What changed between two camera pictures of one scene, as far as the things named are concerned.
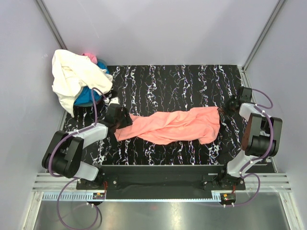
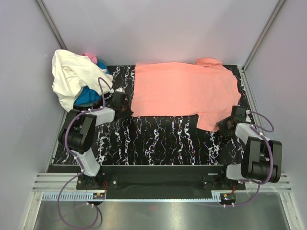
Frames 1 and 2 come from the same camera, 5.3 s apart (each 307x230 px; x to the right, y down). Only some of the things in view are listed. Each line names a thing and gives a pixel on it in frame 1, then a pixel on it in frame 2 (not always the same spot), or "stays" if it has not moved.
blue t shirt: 84,97 stays
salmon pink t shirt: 203,123 to 206,88
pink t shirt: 92,57 stays
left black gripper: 127,121 to 129,112
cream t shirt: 71,72 stays
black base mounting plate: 161,182 stays
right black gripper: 223,110 to 220,124
